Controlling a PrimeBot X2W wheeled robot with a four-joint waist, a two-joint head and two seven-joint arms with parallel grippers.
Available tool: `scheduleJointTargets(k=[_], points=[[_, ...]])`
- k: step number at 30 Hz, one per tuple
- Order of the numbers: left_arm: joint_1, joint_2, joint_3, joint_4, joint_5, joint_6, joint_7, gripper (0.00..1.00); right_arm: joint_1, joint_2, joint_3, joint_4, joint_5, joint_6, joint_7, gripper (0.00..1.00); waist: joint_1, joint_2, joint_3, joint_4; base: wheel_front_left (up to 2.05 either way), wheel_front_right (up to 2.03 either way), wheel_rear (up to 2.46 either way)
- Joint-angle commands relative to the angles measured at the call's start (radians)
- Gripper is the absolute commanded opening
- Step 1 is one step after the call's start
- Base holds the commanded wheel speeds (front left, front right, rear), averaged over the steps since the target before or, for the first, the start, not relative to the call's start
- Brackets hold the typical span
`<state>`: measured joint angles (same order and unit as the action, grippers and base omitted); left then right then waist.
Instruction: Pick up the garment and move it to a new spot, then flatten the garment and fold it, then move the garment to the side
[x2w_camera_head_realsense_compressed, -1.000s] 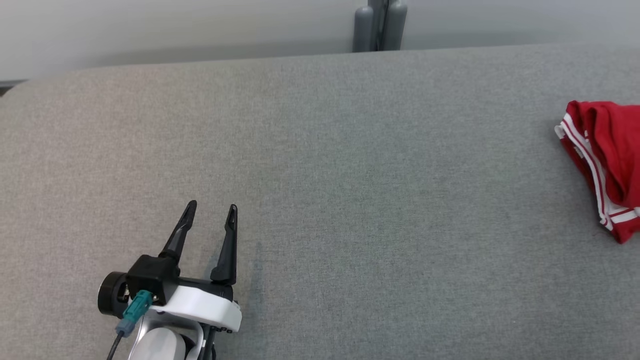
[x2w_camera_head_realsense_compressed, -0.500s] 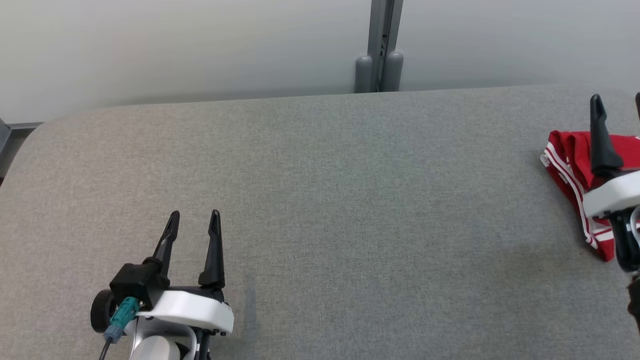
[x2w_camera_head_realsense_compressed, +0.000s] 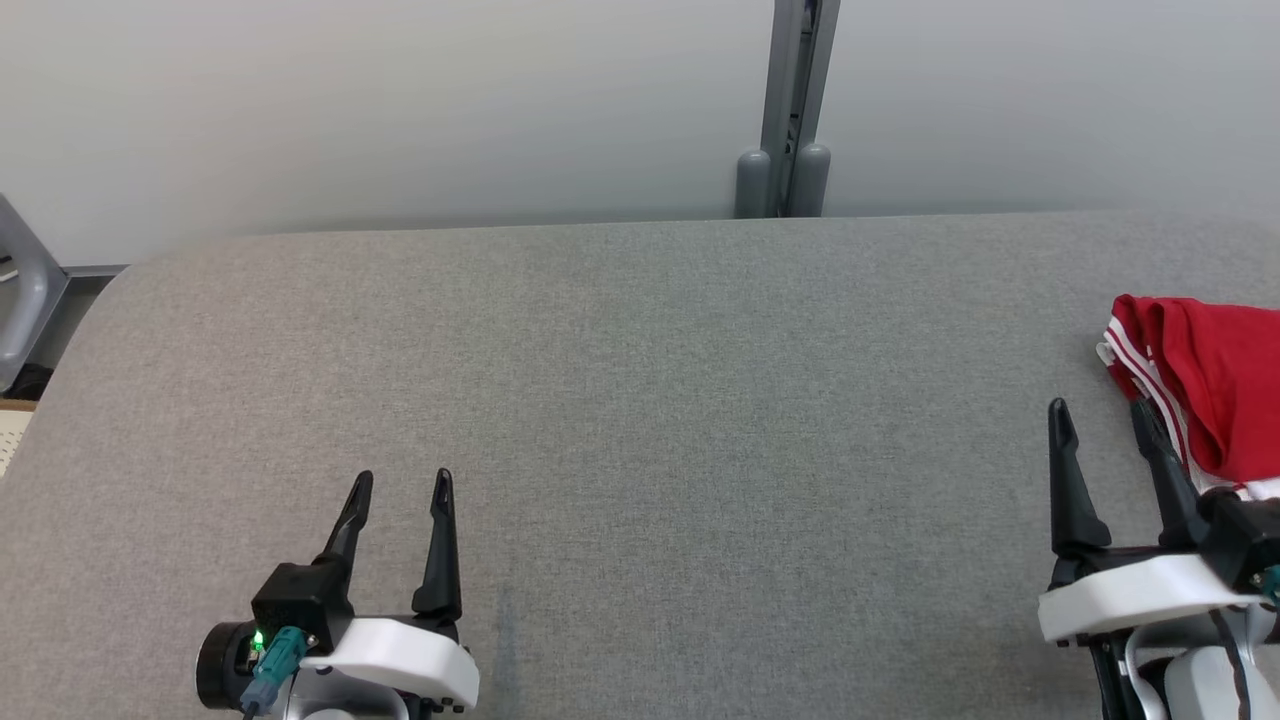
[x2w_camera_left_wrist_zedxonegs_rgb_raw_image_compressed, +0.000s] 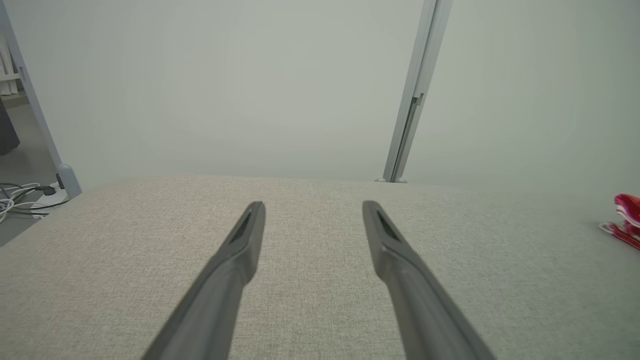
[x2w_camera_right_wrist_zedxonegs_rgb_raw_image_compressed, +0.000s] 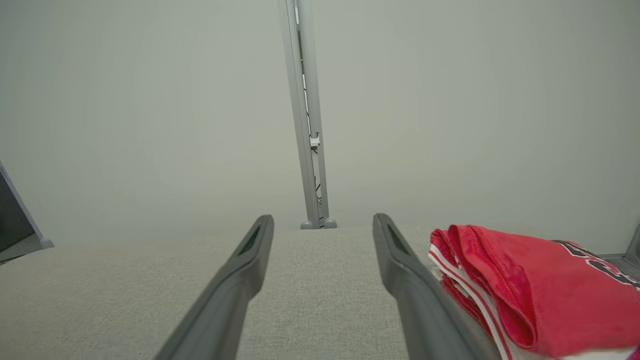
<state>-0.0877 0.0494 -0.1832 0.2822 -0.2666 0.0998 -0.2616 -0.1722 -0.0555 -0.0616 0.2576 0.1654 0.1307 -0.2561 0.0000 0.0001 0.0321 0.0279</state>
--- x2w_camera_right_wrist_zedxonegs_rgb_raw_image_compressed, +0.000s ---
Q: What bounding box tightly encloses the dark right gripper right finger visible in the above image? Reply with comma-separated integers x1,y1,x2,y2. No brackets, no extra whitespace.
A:
372,213,503,360

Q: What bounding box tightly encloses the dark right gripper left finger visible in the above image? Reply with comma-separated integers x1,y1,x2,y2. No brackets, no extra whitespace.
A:
154,215,275,360

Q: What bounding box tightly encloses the red shorts white trim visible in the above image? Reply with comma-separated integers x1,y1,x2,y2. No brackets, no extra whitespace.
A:
439,272,496,346

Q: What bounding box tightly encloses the red white t-shirt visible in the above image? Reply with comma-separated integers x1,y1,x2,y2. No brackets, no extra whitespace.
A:
429,225,640,360

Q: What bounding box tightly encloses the grey metal partition post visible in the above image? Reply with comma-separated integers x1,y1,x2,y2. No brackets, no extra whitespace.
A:
277,0,337,230

